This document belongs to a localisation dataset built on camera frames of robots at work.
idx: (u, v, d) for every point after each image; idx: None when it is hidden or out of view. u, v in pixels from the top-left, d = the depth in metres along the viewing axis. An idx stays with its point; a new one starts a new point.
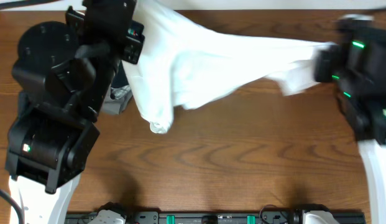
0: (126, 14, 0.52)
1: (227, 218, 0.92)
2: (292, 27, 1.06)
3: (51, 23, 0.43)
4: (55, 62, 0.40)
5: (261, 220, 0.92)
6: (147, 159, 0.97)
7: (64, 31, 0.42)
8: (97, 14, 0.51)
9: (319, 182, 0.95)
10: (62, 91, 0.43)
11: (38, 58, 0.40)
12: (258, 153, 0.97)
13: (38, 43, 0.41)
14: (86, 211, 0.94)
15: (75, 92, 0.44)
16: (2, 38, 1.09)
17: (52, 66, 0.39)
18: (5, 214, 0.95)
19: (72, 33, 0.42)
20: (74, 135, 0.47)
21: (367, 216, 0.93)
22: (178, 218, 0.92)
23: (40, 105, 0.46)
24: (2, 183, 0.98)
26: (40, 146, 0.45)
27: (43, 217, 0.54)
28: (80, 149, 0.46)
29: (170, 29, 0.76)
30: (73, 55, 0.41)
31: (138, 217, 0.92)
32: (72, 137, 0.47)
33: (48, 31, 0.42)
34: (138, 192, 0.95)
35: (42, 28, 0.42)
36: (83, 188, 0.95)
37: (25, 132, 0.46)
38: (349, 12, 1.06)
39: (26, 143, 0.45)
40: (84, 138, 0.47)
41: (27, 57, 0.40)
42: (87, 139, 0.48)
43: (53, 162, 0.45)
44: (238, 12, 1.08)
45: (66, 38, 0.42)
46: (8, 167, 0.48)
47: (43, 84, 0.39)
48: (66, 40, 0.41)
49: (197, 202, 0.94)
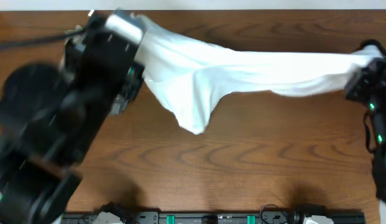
0: (128, 58, 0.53)
1: (227, 218, 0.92)
2: (292, 27, 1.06)
3: (41, 65, 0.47)
4: (38, 112, 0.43)
5: (261, 221, 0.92)
6: (147, 159, 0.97)
7: (52, 76, 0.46)
8: (99, 50, 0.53)
9: (319, 182, 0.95)
10: (43, 139, 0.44)
11: (22, 104, 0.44)
12: (258, 153, 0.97)
13: (24, 88, 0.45)
14: (86, 211, 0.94)
15: (59, 137, 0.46)
16: (3, 38, 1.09)
17: (33, 118, 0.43)
18: None
19: (60, 79, 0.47)
20: (52, 187, 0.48)
21: (367, 216, 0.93)
22: (178, 218, 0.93)
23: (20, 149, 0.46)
24: None
26: (12, 195, 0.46)
27: None
28: (56, 202, 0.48)
29: (171, 50, 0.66)
30: (58, 104, 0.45)
31: (138, 217, 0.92)
32: (49, 188, 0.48)
33: (36, 74, 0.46)
34: (138, 192, 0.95)
35: (29, 71, 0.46)
36: (83, 188, 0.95)
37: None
38: (349, 12, 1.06)
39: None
40: (62, 190, 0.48)
41: (8, 101, 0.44)
42: (65, 190, 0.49)
43: (26, 214, 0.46)
44: (237, 12, 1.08)
45: (55, 84, 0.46)
46: None
47: (22, 134, 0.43)
48: (52, 87, 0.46)
49: (198, 203, 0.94)
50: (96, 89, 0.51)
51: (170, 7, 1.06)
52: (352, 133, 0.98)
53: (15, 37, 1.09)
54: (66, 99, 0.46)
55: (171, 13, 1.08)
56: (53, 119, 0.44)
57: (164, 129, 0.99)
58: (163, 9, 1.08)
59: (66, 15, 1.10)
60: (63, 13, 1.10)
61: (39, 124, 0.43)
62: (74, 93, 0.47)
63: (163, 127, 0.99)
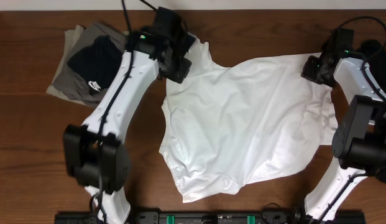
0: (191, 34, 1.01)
1: (227, 218, 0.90)
2: (292, 27, 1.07)
3: (133, 40, 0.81)
4: (138, 38, 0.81)
5: (261, 221, 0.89)
6: (146, 159, 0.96)
7: (149, 30, 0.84)
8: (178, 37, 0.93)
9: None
10: (142, 49, 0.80)
11: (140, 48, 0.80)
12: (255, 150, 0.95)
13: (137, 43, 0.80)
14: (86, 211, 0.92)
15: (145, 35, 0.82)
16: (4, 40, 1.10)
17: (131, 73, 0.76)
18: (3, 216, 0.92)
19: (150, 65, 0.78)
20: (128, 85, 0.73)
21: (368, 216, 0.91)
22: (178, 218, 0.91)
23: (147, 35, 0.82)
24: (1, 183, 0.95)
26: (73, 150, 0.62)
27: (120, 114, 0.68)
28: (119, 109, 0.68)
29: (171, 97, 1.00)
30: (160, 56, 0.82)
31: (138, 217, 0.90)
32: (133, 84, 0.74)
33: (145, 35, 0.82)
34: (138, 192, 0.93)
35: (138, 37, 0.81)
36: (82, 188, 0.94)
37: (72, 158, 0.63)
38: (347, 12, 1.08)
39: (73, 161, 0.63)
40: (126, 74, 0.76)
41: (137, 40, 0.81)
42: (125, 88, 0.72)
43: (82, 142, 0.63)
44: (238, 13, 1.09)
45: (157, 33, 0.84)
46: (71, 159, 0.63)
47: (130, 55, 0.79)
48: (158, 32, 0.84)
49: (197, 203, 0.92)
50: (164, 32, 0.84)
51: (171, 7, 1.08)
52: None
53: (17, 38, 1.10)
54: (148, 35, 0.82)
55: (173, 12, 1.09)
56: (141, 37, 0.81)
57: (160, 128, 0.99)
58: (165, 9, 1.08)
59: (68, 15, 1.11)
60: (63, 13, 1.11)
61: (135, 39, 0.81)
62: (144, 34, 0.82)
63: (159, 126, 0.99)
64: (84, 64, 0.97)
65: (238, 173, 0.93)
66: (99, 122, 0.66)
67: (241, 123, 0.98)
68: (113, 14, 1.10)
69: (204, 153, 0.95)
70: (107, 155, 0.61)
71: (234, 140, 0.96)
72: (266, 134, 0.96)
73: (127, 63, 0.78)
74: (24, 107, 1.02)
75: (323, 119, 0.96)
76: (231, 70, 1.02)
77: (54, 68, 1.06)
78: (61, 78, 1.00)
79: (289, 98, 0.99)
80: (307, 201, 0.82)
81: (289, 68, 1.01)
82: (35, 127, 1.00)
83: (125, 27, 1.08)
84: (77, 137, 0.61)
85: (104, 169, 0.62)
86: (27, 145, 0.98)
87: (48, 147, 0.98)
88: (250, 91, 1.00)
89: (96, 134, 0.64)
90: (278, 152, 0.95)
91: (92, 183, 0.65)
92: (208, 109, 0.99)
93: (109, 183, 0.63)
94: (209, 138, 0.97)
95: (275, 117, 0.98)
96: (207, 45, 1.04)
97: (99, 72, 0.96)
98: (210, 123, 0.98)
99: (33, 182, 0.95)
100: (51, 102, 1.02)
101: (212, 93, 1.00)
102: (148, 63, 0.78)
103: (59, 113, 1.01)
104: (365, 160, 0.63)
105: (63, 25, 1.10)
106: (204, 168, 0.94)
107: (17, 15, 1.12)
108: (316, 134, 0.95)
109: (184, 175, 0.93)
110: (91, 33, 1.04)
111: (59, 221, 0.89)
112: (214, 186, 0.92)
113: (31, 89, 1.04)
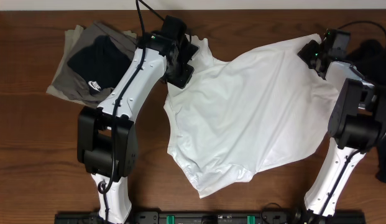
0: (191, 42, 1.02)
1: (227, 218, 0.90)
2: (292, 27, 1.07)
3: (145, 40, 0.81)
4: (149, 38, 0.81)
5: (261, 221, 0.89)
6: (145, 158, 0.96)
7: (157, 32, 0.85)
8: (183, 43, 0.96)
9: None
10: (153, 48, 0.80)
11: (151, 48, 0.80)
12: (261, 145, 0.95)
13: (148, 43, 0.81)
14: (86, 211, 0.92)
15: (154, 36, 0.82)
16: (4, 40, 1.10)
17: (142, 66, 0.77)
18: (2, 216, 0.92)
19: (160, 63, 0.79)
20: (140, 77, 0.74)
21: (367, 216, 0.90)
22: (178, 218, 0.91)
23: (157, 36, 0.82)
24: (0, 183, 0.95)
26: (87, 132, 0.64)
27: (133, 100, 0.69)
28: (130, 96, 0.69)
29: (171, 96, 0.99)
30: (168, 58, 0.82)
31: (138, 217, 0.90)
32: (144, 76, 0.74)
33: (155, 37, 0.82)
34: (138, 192, 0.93)
35: (150, 37, 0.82)
36: (82, 188, 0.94)
37: (86, 139, 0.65)
38: (347, 12, 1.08)
39: (85, 144, 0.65)
40: (136, 66, 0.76)
41: (148, 40, 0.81)
42: (137, 79, 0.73)
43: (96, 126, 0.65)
44: (238, 13, 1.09)
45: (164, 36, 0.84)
46: (82, 141, 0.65)
47: (142, 52, 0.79)
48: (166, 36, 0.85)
49: (197, 203, 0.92)
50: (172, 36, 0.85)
51: (171, 6, 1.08)
52: None
53: (16, 38, 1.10)
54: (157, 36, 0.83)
55: (173, 12, 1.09)
56: (151, 37, 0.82)
57: (160, 129, 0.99)
58: (165, 9, 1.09)
59: (67, 15, 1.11)
60: (63, 13, 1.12)
61: (146, 38, 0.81)
62: (154, 35, 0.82)
63: (159, 126, 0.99)
64: (84, 63, 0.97)
65: (251, 161, 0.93)
66: (112, 106, 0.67)
67: (247, 114, 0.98)
68: (114, 14, 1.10)
69: (212, 147, 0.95)
70: (120, 139, 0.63)
71: (241, 131, 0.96)
72: (273, 125, 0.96)
73: (138, 57, 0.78)
74: (23, 107, 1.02)
75: (332, 102, 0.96)
76: (230, 63, 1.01)
77: (54, 68, 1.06)
78: (61, 78, 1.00)
79: (294, 88, 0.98)
80: (306, 196, 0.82)
81: (288, 53, 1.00)
82: (35, 127, 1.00)
83: (125, 27, 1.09)
84: (92, 119, 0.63)
85: (115, 152, 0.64)
86: (27, 145, 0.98)
87: (47, 147, 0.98)
88: (253, 82, 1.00)
89: (111, 116, 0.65)
90: (286, 142, 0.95)
91: (100, 166, 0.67)
92: (212, 104, 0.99)
93: (119, 166, 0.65)
94: (217, 132, 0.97)
95: (283, 107, 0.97)
96: (206, 42, 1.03)
97: (99, 71, 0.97)
98: (216, 117, 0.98)
99: (33, 182, 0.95)
100: (51, 102, 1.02)
101: (214, 88, 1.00)
102: (158, 58, 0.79)
103: (59, 113, 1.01)
104: (357, 139, 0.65)
105: (63, 25, 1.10)
106: (214, 162, 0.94)
107: (17, 15, 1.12)
108: (323, 119, 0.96)
109: (196, 172, 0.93)
110: (91, 33, 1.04)
111: (59, 221, 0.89)
112: (228, 177, 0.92)
113: (30, 89, 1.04)
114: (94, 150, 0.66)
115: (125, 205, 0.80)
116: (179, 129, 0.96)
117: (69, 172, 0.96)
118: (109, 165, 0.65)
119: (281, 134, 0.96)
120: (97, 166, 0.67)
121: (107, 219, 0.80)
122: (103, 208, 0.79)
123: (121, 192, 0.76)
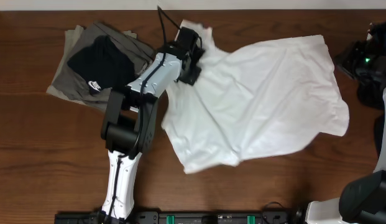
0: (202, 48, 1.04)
1: (227, 218, 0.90)
2: (292, 27, 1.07)
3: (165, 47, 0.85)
4: (168, 46, 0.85)
5: (261, 220, 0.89)
6: (146, 158, 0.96)
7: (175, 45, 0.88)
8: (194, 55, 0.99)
9: (324, 175, 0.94)
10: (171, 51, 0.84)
11: (171, 51, 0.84)
12: (252, 131, 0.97)
13: (166, 49, 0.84)
14: (86, 211, 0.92)
15: (170, 45, 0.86)
16: (4, 40, 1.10)
17: (163, 63, 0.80)
18: (4, 215, 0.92)
19: (177, 63, 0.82)
20: (163, 72, 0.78)
21: None
22: (178, 218, 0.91)
23: (174, 46, 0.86)
24: (0, 183, 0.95)
26: (115, 107, 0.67)
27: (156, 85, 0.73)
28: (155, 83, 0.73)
29: None
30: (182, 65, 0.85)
31: (138, 217, 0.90)
32: (165, 73, 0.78)
33: (173, 47, 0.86)
34: (138, 192, 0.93)
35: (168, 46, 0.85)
36: (83, 188, 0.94)
37: (112, 115, 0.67)
38: (347, 12, 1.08)
39: (111, 119, 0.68)
40: (158, 63, 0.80)
41: (168, 47, 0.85)
42: (160, 73, 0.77)
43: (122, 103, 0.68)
44: (238, 13, 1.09)
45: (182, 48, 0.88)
46: (109, 116, 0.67)
47: (160, 55, 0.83)
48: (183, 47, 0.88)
49: (197, 203, 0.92)
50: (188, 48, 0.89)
51: (170, 6, 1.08)
52: (352, 133, 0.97)
53: (16, 38, 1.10)
54: (176, 46, 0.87)
55: (173, 13, 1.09)
56: (171, 45, 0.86)
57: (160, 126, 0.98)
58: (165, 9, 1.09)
59: (67, 15, 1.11)
60: (63, 13, 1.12)
61: (165, 46, 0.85)
62: (171, 46, 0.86)
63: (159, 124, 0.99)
64: (87, 63, 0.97)
65: (241, 147, 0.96)
66: (140, 85, 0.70)
67: (242, 102, 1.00)
68: (114, 14, 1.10)
69: (204, 130, 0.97)
70: (146, 114, 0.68)
71: (234, 118, 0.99)
72: (267, 113, 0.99)
73: (160, 56, 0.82)
74: (24, 107, 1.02)
75: (330, 103, 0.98)
76: (231, 54, 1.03)
77: (54, 68, 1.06)
78: (61, 78, 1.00)
79: (291, 79, 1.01)
80: (307, 211, 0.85)
81: (289, 50, 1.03)
82: (35, 127, 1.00)
83: (125, 27, 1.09)
84: (122, 95, 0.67)
85: (141, 127, 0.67)
86: (27, 145, 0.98)
87: (47, 147, 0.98)
88: (252, 72, 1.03)
89: (138, 93, 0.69)
90: (279, 131, 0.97)
91: (122, 143, 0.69)
92: (210, 89, 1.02)
93: (140, 144, 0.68)
94: (210, 116, 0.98)
95: (276, 97, 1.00)
96: (209, 32, 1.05)
97: (101, 71, 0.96)
98: (211, 102, 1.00)
99: (33, 182, 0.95)
100: (51, 101, 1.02)
101: (214, 74, 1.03)
102: (176, 60, 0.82)
103: (59, 113, 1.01)
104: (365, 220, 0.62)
105: (63, 25, 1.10)
106: (204, 143, 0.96)
107: (17, 15, 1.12)
108: (318, 120, 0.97)
109: (185, 149, 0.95)
110: (91, 33, 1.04)
111: (59, 221, 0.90)
112: (215, 159, 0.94)
113: (31, 89, 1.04)
114: (117, 126, 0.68)
115: (129, 199, 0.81)
116: (173, 106, 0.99)
117: (69, 172, 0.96)
118: (131, 142, 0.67)
119: (276, 132, 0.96)
120: (118, 142, 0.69)
121: (110, 213, 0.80)
122: (109, 196, 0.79)
123: (131, 178, 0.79)
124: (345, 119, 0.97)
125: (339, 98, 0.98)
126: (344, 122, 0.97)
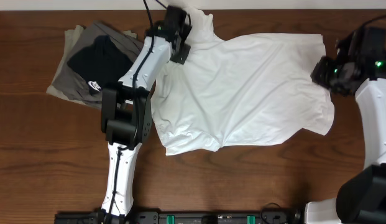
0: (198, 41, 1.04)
1: (227, 218, 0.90)
2: (292, 27, 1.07)
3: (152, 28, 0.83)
4: (154, 27, 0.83)
5: (261, 221, 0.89)
6: (145, 158, 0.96)
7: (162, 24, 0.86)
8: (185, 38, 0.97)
9: (322, 173, 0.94)
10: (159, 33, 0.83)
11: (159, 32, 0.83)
12: (238, 117, 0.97)
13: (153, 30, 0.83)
14: (86, 211, 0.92)
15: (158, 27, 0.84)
16: (4, 40, 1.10)
17: (153, 46, 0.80)
18: (4, 215, 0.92)
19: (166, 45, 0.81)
20: (151, 58, 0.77)
21: None
22: (178, 218, 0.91)
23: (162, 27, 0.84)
24: (0, 183, 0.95)
26: (110, 104, 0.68)
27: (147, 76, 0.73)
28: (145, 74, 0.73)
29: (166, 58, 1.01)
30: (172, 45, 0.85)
31: (138, 217, 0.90)
32: (153, 58, 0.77)
33: (160, 27, 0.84)
34: (138, 192, 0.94)
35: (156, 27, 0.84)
36: (84, 188, 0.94)
37: (108, 112, 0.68)
38: (348, 12, 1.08)
39: (108, 115, 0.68)
40: (147, 49, 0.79)
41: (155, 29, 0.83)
42: (148, 60, 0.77)
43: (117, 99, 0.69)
44: (238, 12, 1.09)
45: (169, 27, 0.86)
46: (106, 112, 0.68)
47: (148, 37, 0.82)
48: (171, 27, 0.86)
49: (197, 203, 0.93)
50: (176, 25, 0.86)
51: None
52: (352, 133, 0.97)
53: (16, 38, 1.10)
54: (163, 25, 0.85)
55: None
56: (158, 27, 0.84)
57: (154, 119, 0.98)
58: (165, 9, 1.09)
59: (67, 15, 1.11)
60: (63, 13, 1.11)
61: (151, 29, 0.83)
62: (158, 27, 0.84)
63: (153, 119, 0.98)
64: (84, 62, 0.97)
65: (224, 133, 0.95)
66: (130, 80, 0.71)
67: (230, 91, 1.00)
68: (114, 14, 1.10)
69: (188, 114, 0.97)
70: (140, 107, 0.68)
71: (219, 104, 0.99)
72: (253, 100, 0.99)
73: (148, 42, 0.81)
74: (24, 107, 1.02)
75: (318, 102, 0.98)
76: (227, 42, 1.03)
77: (54, 68, 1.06)
78: (61, 78, 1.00)
79: (281, 69, 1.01)
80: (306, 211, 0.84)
81: (286, 45, 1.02)
82: (35, 127, 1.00)
83: (125, 26, 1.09)
84: (115, 91, 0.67)
85: (138, 120, 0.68)
86: (27, 145, 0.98)
87: (48, 147, 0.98)
88: (243, 60, 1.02)
89: (130, 88, 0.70)
90: (265, 120, 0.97)
91: (121, 136, 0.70)
92: (199, 74, 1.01)
93: (140, 134, 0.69)
94: (195, 101, 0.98)
95: (265, 85, 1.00)
96: (211, 17, 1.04)
97: (98, 71, 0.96)
98: (199, 87, 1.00)
99: (33, 182, 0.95)
100: (51, 102, 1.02)
101: (206, 60, 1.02)
102: (166, 43, 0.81)
103: (59, 113, 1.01)
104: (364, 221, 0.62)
105: (63, 25, 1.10)
106: (188, 127, 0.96)
107: (16, 15, 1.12)
108: (301, 116, 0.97)
109: (169, 131, 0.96)
110: (91, 33, 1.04)
111: (59, 221, 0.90)
112: (197, 142, 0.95)
113: (31, 89, 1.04)
114: (115, 121, 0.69)
115: (128, 195, 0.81)
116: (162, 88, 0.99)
117: (69, 172, 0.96)
118: (129, 135, 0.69)
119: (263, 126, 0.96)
120: (117, 136, 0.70)
121: (110, 211, 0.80)
122: (109, 193, 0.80)
123: (130, 172, 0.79)
124: (330, 119, 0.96)
125: (327, 97, 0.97)
126: (327, 122, 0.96)
